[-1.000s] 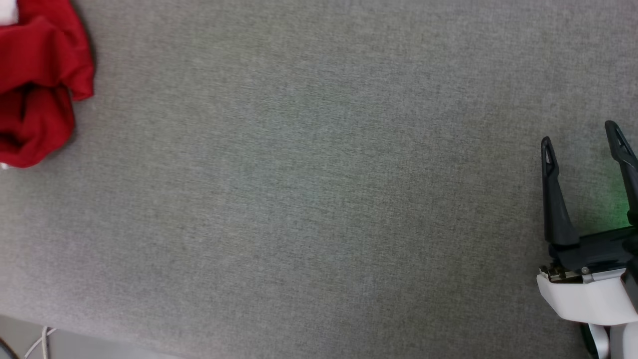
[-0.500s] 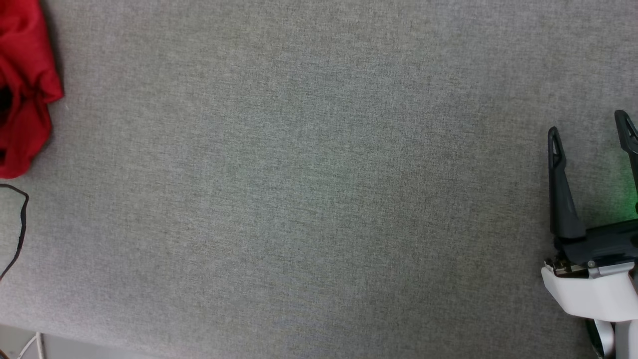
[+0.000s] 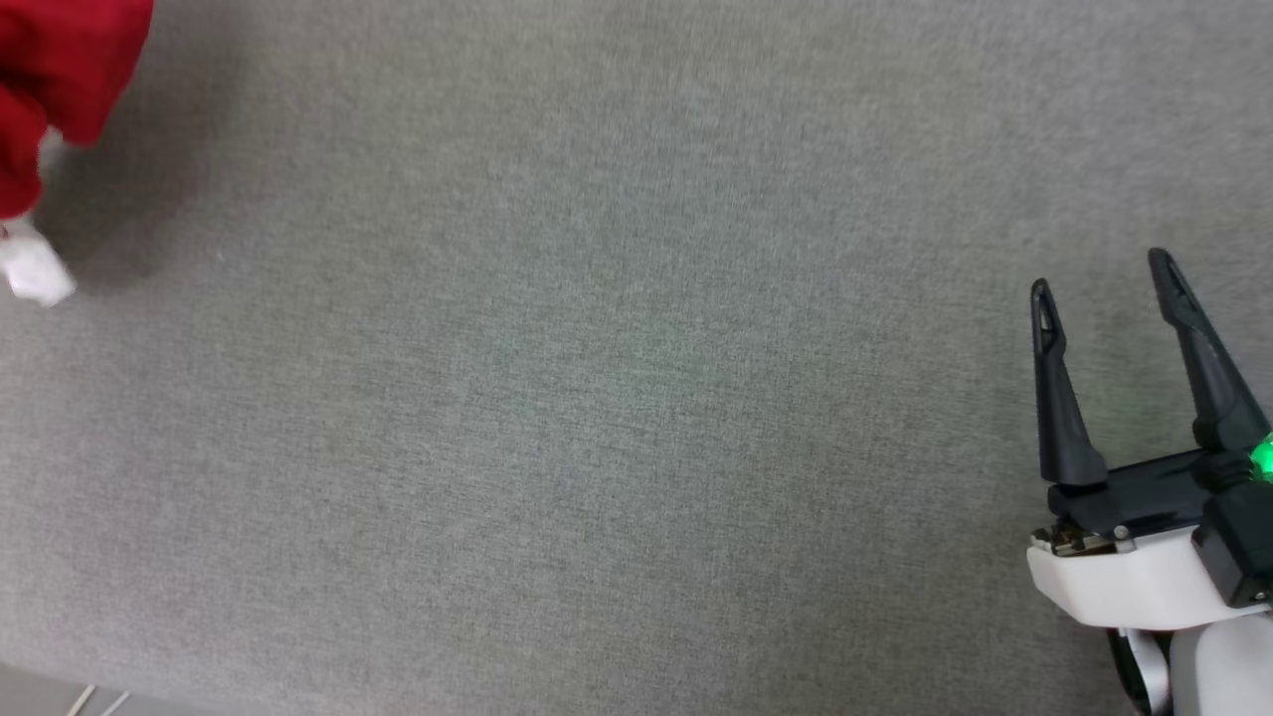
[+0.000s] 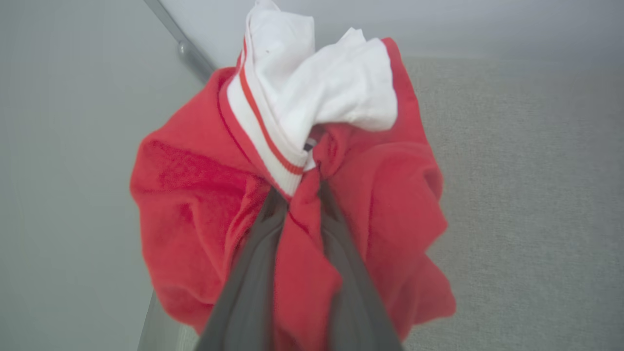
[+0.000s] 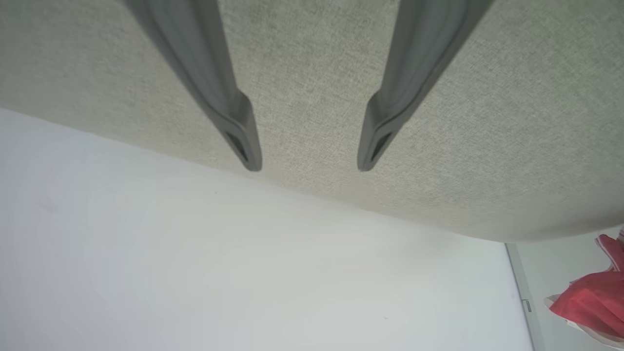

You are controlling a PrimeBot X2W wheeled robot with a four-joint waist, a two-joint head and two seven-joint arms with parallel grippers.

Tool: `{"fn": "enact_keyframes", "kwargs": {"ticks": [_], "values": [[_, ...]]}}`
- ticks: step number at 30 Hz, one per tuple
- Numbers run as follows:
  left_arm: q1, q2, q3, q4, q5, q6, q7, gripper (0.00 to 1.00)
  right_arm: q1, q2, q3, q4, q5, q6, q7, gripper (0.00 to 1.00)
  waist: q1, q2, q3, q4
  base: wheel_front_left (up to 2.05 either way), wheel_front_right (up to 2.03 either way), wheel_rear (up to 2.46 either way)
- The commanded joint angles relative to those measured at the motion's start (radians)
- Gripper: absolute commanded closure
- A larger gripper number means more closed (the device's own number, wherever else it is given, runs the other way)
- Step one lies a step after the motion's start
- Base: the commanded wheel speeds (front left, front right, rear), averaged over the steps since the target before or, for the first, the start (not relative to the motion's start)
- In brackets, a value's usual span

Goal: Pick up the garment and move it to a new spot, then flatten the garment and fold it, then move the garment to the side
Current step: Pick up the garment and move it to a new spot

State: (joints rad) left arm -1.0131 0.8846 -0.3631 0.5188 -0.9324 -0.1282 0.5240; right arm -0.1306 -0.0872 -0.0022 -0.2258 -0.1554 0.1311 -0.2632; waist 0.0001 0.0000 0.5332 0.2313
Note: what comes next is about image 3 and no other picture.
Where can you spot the grey fabric sofa seat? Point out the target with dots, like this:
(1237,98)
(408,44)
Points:
(597,378)

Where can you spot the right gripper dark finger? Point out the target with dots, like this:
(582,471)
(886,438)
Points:
(1208,378)
(1059,418)

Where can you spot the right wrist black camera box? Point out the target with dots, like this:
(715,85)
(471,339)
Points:
(1243,547)

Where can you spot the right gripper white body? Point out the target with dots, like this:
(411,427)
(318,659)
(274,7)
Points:
(1124,577)

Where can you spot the red white jersey garment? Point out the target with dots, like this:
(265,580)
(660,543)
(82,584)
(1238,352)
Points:
(60,60)

